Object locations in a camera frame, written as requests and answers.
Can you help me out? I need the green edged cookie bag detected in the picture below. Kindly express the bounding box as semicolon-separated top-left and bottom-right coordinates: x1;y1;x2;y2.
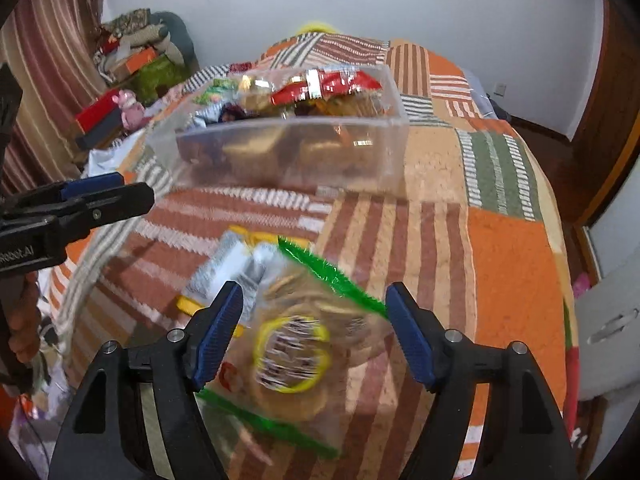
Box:
200;237;390;457

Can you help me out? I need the yellow white snack bag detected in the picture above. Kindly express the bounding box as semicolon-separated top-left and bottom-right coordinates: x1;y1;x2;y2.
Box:
177;226;308;338

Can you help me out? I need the green pea snack bag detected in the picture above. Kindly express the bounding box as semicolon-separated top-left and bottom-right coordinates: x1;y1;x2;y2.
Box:
192;78;239;106

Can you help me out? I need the red snack packet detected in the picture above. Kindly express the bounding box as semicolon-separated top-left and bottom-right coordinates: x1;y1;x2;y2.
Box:
270;67;382;106

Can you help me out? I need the person left hand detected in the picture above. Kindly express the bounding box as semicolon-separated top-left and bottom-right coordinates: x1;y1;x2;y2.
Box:
1;272;41;394

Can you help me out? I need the white plastic bag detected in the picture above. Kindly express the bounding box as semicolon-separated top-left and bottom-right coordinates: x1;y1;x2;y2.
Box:
82;129;144;178

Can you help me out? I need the red rectangular box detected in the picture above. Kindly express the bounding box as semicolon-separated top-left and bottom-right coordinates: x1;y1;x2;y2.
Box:
75;88;118;133

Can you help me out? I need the pink plush toy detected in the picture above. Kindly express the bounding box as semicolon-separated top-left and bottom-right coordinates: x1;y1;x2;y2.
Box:
112;89;151;132

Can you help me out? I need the patchwork striped bed quilt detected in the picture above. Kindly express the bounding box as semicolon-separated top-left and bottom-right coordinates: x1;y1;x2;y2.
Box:
50;34;578;427

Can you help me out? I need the orange cardboard box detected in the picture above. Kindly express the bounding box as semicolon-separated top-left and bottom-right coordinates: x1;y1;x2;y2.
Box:
111;47;157;82

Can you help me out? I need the red striped curtain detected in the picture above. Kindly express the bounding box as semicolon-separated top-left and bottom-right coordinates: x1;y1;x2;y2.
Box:
1;0;106;194

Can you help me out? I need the white sticker covered appliance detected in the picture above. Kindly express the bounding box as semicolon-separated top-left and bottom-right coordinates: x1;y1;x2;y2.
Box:
574;159;640;461

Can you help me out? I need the clear plastic storage bin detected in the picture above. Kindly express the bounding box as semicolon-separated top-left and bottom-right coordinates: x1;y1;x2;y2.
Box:
146;65;409;194

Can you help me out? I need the wooden door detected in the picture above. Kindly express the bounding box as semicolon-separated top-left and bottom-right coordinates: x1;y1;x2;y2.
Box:
570;0;639;226

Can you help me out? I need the yellow curved object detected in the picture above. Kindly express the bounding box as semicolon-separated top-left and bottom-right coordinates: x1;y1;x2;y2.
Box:
296;21;340;35

